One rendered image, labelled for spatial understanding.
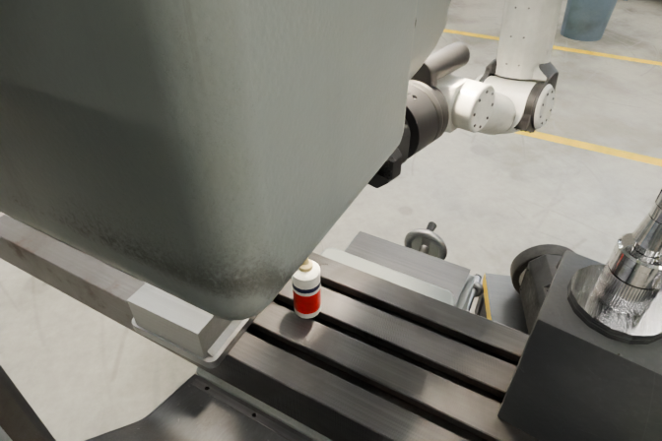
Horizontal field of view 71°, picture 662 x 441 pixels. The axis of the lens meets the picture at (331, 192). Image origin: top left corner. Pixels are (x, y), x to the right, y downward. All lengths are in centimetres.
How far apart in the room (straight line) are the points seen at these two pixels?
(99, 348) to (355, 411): 152
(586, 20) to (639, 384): 483
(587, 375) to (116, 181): 46
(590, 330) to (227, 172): 42
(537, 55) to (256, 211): 76
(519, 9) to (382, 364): 60
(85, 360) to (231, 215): 187
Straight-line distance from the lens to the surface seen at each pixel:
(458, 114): 63
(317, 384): 65
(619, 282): 51
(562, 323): 51
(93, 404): 190
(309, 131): 19
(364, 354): 67
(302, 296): 67
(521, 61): 89
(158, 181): 17
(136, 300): 69
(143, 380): 189
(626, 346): 52
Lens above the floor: 151
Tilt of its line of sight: 37 degrees down
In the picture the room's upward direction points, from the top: straight up
